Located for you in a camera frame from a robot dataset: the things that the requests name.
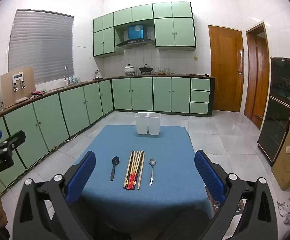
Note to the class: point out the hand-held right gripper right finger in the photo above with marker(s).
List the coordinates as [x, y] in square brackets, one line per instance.
[209, 177]

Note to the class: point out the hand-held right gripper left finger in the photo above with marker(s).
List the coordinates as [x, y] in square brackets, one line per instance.
[83, 177]

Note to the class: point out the black marker pen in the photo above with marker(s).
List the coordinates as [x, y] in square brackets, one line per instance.
[115, 161]

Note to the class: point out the row of mixed chopsticks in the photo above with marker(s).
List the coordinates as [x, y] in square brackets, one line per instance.
[134, 170]

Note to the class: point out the white double utensil holder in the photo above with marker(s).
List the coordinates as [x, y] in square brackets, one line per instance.
[148, 123]

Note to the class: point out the brown board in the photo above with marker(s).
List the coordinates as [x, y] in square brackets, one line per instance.
[7, 95]

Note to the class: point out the red cloth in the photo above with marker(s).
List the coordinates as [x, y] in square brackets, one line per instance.
[37, 93]

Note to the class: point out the blue tablecloth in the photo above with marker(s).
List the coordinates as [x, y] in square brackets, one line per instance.
[160, 205]

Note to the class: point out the brown kitchen countertop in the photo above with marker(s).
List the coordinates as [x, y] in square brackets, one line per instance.
[55, 90]

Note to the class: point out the green lower kitchen cabinets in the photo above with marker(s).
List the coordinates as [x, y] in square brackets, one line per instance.
[72, 112]

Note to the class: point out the chrome sink faucet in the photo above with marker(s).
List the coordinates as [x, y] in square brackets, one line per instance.
[67, 76]

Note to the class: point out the blue bottles by sink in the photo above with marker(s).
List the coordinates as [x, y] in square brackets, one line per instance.
[75, 80]

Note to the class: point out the black white crumpled plastic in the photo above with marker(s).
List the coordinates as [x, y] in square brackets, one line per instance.
[288, 211]

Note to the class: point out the black glass-front cabinet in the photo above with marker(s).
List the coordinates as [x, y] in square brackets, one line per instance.
[277, 120]

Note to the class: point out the grey window blind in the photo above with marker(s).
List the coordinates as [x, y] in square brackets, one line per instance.
[41, 47]

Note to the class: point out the small metal kettle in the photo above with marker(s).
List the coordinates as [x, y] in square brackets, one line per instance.
[97, 75]

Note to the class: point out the open wooden door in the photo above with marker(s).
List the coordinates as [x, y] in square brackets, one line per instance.
[257, 80]

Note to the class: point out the closed wooden door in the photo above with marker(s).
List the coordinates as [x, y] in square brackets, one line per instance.
[226, 70]

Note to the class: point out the glass jar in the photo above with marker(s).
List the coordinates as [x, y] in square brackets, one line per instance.
[156, 71]
[167, 70]

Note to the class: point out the white cooking pot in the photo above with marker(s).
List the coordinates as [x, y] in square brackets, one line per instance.
[129, 69]

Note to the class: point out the black wok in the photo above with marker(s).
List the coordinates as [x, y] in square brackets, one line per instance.
[145, 69]

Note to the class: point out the black range hood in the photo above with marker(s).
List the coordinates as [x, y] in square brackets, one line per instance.
[136, 43]

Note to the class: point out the blue hood chimney cover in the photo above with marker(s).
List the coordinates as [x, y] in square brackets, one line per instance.
[135, 32]

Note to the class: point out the white wall-mount device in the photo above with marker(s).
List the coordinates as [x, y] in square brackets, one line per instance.
[18, 78]

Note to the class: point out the green upper wall cabinets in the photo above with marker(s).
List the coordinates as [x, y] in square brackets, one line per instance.
[173, 32]

